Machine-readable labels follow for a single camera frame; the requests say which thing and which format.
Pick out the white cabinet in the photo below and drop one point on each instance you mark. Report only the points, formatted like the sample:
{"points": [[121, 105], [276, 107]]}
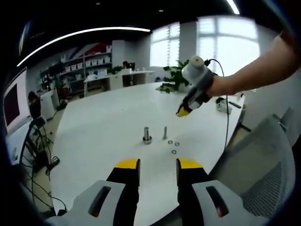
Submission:
{"points": [[49, 103]]}

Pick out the small green desk plant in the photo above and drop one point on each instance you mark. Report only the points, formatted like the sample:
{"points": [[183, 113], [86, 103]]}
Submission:
{"points": [[115, 70]]}

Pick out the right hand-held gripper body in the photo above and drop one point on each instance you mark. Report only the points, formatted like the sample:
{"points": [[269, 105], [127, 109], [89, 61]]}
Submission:
{"points": [[197, 73]]}

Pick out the black remote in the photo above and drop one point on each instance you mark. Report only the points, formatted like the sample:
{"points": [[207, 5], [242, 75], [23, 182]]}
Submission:
{"points": [[235, 104]]}

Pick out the large green potted plant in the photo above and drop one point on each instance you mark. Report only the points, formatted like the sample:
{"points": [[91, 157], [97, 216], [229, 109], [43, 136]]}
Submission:
{"points": [[174, 77]]}

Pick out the small black box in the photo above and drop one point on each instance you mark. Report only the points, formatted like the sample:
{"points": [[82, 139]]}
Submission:
{"points": [[62, 212]]}

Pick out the grey mesh office chair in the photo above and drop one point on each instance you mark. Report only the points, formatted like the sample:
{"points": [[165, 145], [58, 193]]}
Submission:
{"points": [[258, 164]]}

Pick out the black laptop stand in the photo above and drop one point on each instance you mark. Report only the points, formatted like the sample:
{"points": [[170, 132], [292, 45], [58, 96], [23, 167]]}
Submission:
{"points": [[27, 141]]}

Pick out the shelf with white bins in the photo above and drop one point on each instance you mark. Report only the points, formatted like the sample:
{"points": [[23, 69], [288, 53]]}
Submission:
{"points": [[94, 62]]}

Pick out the black and white controller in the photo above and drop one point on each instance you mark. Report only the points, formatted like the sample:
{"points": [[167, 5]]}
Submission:
{"points": [[221, 107]]}

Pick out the short ceiling light strip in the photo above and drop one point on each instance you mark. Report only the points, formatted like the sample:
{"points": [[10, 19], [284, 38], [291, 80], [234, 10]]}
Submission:
{"points": [[233, 5]]}

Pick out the long curved ceiling light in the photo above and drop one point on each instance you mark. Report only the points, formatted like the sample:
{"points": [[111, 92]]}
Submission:
{"points": [[94, 30]]}

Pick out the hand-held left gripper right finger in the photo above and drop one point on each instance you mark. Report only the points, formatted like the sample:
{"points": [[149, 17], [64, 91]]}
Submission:
{"points": [[190, 186]]}

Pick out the small steel threaded stud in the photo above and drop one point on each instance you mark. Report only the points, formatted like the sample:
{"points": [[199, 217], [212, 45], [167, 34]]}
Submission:
{"points": [[165, 131]]}

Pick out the bright window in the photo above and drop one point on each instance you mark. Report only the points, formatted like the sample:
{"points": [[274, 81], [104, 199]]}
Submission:
{"points": [[235, 47]]}

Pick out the large steel threaded stud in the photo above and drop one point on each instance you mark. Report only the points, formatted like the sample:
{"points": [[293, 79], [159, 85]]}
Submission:
{"points": [[146, 131]]}

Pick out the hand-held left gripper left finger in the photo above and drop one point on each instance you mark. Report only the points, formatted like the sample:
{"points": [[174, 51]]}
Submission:
{"points": [[122, 186]]}

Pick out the black monitor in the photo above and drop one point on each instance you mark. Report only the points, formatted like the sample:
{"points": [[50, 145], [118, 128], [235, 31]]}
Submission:
{"points": [[131, 66]]}

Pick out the white office desk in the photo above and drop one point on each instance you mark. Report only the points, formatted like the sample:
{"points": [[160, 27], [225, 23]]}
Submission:
{"points": [[113, 81]]}

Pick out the white laptop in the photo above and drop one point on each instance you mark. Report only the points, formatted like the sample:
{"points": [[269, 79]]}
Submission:
{"points": [[11, 108]]}

